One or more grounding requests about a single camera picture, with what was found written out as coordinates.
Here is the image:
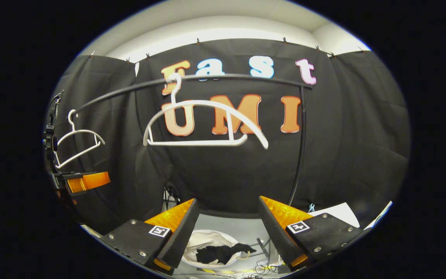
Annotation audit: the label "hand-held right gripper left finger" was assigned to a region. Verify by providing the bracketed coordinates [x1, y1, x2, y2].
[100, 198, 201, 275]

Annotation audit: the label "white flat sheet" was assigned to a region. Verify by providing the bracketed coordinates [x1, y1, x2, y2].
[308, 202, 360, 228]

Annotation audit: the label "black clothes rail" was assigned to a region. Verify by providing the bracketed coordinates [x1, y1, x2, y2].
[74, 73, 313, 207]

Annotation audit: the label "row of backdrop clips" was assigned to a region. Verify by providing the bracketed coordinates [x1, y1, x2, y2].
[89, 37, 365, 64]

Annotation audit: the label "white patterned board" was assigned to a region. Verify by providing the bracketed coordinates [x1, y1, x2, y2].
[364, 200, 393, 230]

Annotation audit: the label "black backdrop cloth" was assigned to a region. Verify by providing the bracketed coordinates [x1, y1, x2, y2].
[45, 38, 411, 235]

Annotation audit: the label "white laundry hamper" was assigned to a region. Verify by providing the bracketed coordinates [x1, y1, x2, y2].
[182, 229, 247, 270]

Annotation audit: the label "black hanging cables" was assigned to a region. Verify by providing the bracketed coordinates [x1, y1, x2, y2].
[163, 185, 182, 212]

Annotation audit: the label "black knit sweater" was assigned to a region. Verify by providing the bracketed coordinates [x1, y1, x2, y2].
[196, 243, 257, 265]

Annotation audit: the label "white plastic clothes hanger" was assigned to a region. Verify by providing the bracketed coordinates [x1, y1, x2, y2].
[142, 72, 269, 150]
[54, 109, 106, 169]

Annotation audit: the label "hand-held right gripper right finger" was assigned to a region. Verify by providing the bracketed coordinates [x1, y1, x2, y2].
[257, 195, 364, 272]

